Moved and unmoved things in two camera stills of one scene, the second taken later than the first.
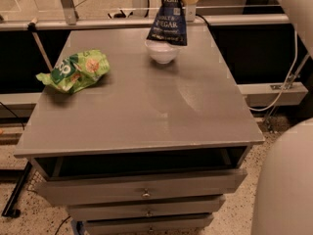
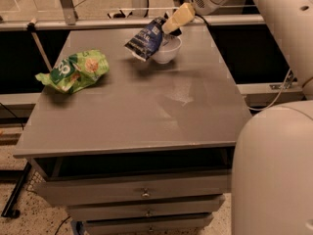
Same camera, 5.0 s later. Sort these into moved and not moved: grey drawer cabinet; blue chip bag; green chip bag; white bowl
Moved: blue chip bag
Not moved: green chip bag; grey drawer cabinet; white bowl
